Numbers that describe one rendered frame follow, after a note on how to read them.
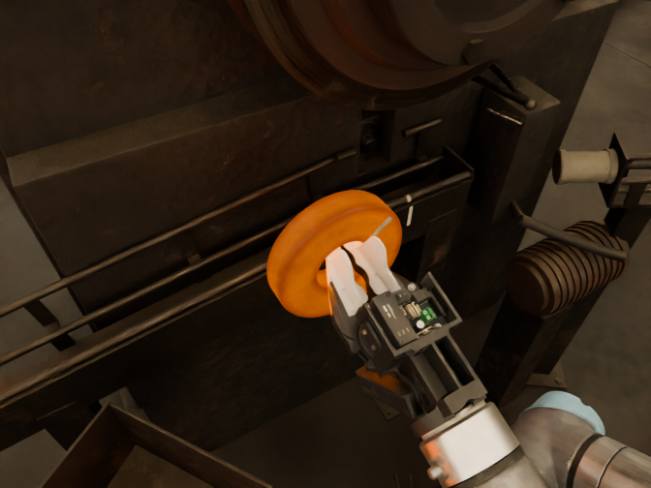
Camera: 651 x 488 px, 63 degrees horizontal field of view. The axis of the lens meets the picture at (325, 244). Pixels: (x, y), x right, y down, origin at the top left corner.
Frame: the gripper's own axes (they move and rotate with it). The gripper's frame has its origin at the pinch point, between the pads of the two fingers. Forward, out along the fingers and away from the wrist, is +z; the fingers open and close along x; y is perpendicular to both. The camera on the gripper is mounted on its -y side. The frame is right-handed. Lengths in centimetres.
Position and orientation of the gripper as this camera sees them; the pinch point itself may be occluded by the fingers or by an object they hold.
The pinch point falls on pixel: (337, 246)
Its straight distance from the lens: 55.3
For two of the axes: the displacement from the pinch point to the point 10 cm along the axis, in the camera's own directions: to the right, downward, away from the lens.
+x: -8.7, 3.7, -3.2
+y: 1.2, -4.7, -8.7
